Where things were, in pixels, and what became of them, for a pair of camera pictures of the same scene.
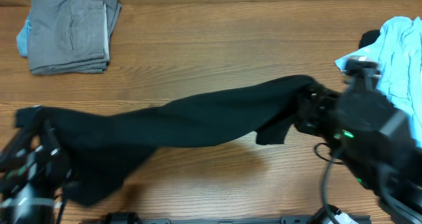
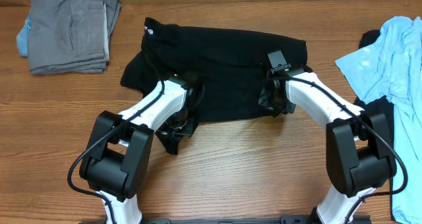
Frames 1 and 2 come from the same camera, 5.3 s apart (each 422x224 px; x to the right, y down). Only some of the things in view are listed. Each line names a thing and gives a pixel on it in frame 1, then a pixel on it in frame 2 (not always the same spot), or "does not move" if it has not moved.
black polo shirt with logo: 95,147 to 231,67
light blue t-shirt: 398,51 does not move
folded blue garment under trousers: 22,37 does not move
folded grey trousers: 69,30 does not move
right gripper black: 312,105 to 265,103
